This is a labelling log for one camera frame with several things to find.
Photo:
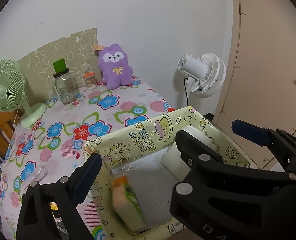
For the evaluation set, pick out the cotton swab jar orange lid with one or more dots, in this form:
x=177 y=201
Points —
x=89 y=82

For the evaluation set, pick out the white fan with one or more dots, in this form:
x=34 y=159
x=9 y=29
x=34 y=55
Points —
x=208 y=75

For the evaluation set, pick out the white folded tissue stack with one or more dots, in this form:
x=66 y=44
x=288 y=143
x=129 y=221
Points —
x=173 y=160

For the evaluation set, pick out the plastic-wrapped white pack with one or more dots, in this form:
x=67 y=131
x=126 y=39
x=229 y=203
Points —
x=153 y=185

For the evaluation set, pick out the green desk fan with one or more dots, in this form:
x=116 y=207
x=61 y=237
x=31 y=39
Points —
x=6 y=85

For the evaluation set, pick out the beige door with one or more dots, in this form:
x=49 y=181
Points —
x=263 y=55

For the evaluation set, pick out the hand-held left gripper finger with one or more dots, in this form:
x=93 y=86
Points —
x=81 y=187

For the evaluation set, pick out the wooden chair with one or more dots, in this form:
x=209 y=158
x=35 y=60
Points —
x=0 y=127

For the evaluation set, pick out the purple bunny plush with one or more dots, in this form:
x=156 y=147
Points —
x=115 y=75

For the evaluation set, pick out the yellow cartoon storage box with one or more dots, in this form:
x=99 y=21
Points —
x=143 y=135

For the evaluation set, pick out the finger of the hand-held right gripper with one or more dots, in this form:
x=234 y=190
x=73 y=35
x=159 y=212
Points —
x=195 y=150
x=248 y=131

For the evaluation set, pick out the glass jar with green cap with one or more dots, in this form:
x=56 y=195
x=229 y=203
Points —
x=65 y=90

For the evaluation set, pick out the clear plastic holder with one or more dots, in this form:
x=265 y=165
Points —
x=39 y=173

